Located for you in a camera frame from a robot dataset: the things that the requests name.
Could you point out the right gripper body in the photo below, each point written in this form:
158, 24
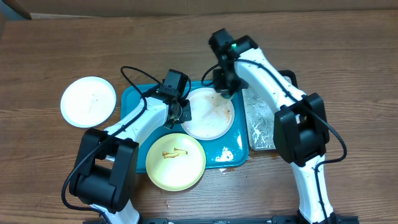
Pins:
229, 81

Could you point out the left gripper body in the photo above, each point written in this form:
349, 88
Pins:
183, 112

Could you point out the white plate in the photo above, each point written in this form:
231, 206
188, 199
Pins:
88, 102
212, 115

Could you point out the yellow-green plate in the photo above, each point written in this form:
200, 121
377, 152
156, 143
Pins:
175, 162

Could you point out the yellow green sponge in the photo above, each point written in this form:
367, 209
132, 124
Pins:
226, 96

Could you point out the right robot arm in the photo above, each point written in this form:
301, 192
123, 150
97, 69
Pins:
301, 131

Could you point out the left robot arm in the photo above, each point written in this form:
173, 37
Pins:
104, 172

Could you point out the black soapy water tray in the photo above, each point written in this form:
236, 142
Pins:
259, 108

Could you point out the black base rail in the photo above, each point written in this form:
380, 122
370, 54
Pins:
278, 219

